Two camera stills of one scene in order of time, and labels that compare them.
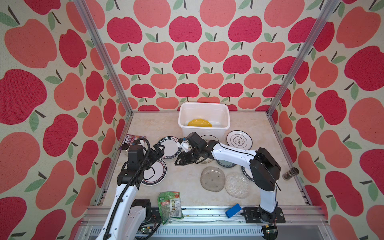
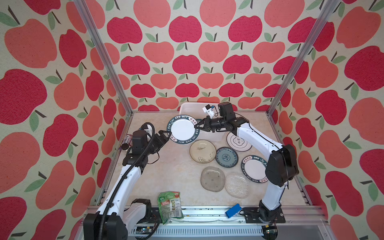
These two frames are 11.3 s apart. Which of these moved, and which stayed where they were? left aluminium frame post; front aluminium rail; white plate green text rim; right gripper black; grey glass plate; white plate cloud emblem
Moved: white plate green text rim; right gripper black
Stayed: white plate cloud emblem; front aluminium rail; grey glass plate; left aluminium frame post
